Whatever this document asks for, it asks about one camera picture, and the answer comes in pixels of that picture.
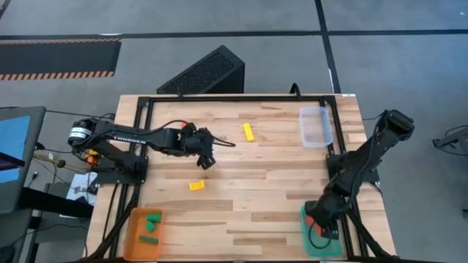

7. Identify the black side table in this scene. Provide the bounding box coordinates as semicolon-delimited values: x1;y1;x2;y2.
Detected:
18;186;94;220

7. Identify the yellow cable bundle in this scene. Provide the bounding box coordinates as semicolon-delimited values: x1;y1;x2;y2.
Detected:
34;148;100;171

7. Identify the long yellow block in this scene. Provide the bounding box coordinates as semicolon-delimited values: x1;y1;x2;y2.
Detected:
242;122;255;142

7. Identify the black right camera cable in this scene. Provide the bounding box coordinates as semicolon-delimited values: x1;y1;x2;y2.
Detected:
308;220;333;250

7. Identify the black hazard striped floor mat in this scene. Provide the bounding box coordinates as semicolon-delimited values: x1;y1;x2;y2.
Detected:
0;39;123;82

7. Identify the black left camera cable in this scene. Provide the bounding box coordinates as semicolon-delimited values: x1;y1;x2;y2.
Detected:
210;134;237;148

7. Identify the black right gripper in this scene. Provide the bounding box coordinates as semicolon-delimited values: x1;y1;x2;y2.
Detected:
305;197;348;240

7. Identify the orange plastic tray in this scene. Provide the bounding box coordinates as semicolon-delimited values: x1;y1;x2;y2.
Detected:
123;207;166;262

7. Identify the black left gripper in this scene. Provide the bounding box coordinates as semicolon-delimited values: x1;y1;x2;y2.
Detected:
177;123;216;171

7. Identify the black perforated box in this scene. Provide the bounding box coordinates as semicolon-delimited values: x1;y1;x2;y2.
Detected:
156;44;246;96

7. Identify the black aluminium table frame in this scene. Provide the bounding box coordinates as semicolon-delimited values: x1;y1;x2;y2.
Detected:
86;94;399;263

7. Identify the black camera cable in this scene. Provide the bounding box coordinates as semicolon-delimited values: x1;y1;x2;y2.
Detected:
308;220;333;250
210;134;237;148

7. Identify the green plastic tray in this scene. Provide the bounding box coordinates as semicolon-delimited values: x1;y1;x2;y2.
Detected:
299;203;344;258

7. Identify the black floor stand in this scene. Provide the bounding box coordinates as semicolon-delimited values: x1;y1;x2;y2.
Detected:
432;126;468;157

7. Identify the clear plastic container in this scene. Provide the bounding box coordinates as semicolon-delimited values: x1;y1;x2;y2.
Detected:
298;106;334;148

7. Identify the monitor with blue screen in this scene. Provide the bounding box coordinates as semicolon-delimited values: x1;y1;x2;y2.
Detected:
0;106;47;215

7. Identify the white paper sheet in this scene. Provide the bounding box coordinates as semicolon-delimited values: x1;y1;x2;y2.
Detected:
67;172;99;206

